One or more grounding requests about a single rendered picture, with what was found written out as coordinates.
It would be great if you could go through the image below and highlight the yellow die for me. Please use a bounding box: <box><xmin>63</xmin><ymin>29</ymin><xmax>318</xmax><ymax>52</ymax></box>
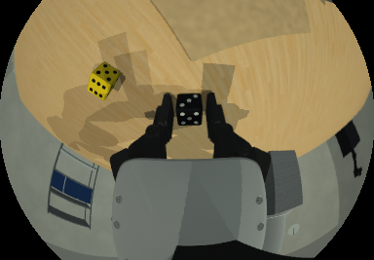
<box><xmin>87</xmin><ymin>62</ymin><xmax>121</xmax><ymax>100</ymax></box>

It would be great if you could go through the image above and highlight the tan fabric mat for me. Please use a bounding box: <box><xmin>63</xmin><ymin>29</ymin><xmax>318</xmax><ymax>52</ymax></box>
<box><xmin>152</xmin><ymin>0</ymin><xmax>311</xmax><ymax>61</ymax></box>

